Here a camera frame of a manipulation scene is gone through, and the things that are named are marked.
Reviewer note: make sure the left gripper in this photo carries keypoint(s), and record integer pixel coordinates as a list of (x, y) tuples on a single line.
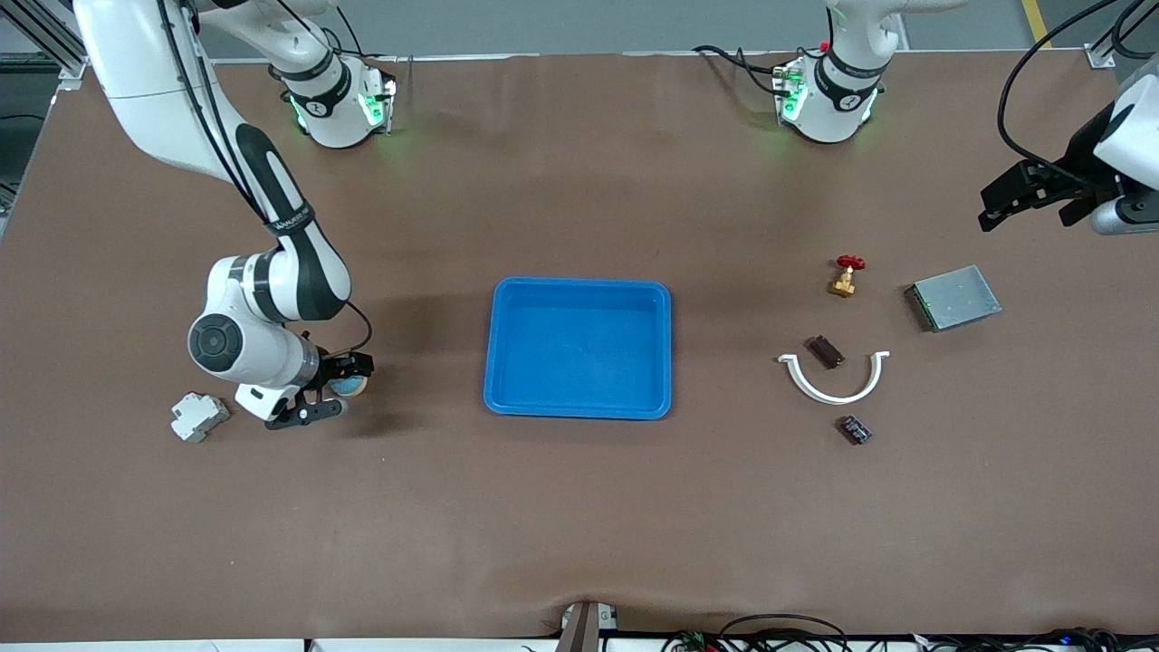
[(1071, 170)]

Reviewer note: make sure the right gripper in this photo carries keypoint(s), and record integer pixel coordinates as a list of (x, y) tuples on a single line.
[(333, 369)]

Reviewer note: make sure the light blue call bell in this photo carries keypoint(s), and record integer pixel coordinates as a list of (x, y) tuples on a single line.
[(349, 389)]

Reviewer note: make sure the dark brown connector block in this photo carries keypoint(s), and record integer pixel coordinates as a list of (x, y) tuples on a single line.
[(825, 351)]

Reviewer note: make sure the dark brown cylindrical capacitor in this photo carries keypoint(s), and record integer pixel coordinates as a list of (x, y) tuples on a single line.
[(855, 429)]

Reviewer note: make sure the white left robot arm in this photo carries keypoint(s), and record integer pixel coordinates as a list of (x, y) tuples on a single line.
[(828, 109)]

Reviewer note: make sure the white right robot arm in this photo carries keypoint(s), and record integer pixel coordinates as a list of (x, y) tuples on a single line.
[(154, 91)]

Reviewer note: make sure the white circuit breaker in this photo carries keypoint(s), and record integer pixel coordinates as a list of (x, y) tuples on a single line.
[(199, 417)]

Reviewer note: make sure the silver metal module box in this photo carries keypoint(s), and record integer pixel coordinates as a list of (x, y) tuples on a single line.
[(955, 299)]

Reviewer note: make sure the blue plastic tray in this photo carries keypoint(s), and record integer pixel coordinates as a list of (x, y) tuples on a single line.
[(579, 353)]

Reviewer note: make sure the brown table mat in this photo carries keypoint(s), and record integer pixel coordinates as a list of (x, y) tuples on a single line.
[(579, 507)]

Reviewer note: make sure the white half-round pipe clamp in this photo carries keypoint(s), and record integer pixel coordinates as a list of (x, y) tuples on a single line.
[(833, 397)]

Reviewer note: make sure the aluminium frame profile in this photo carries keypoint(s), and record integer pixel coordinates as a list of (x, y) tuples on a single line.
[(45, 41), (1100, 56)]

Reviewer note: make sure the grey metal bracket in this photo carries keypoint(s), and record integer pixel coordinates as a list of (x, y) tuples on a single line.
[(584, 629)]

